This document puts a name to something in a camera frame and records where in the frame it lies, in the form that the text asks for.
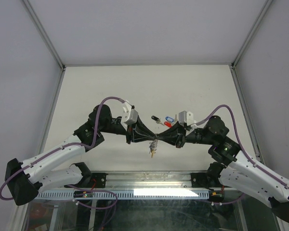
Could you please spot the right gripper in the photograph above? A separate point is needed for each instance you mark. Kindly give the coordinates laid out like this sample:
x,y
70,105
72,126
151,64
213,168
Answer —
x,y
175,135

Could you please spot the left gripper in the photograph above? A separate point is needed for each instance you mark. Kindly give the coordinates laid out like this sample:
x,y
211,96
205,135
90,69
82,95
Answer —
x,y
138,132

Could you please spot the red key tag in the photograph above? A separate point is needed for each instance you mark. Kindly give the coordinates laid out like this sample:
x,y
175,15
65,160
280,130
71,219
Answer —
x,y
168,124

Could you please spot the blue key tag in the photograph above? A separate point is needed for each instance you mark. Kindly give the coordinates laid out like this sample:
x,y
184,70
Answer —
x,y
169,119

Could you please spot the large steel keyring yellow handle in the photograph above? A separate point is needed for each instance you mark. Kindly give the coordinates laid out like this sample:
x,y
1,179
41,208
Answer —
x,y
153,147

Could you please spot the black key tag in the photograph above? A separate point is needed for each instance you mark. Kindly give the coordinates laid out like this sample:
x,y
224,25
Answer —
x,y
155,118

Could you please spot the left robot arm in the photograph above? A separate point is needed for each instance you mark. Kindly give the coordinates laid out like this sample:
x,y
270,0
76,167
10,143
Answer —
x,y
26,179

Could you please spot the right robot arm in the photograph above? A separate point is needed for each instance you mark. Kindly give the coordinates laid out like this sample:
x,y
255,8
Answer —
x,y
232,166

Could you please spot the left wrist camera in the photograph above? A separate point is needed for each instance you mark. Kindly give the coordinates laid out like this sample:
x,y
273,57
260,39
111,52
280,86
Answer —
x,y
129,115

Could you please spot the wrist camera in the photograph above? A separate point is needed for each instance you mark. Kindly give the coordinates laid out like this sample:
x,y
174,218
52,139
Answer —
x,y
186,119
129,115

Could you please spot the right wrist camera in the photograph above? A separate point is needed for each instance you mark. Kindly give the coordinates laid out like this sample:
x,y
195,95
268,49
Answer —
x,y
186,119

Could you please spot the aluminium front rail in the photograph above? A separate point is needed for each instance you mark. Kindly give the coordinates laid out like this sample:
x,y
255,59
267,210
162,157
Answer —
x,y
120,180

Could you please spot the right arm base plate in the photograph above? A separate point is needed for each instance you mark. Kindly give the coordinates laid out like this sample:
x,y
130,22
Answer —
x,y
201,180

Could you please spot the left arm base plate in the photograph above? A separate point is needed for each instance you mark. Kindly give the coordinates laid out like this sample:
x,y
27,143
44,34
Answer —
x,y
97,180

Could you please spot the slotted cable duct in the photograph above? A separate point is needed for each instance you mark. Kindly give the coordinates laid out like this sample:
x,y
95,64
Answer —
x,y
137,194

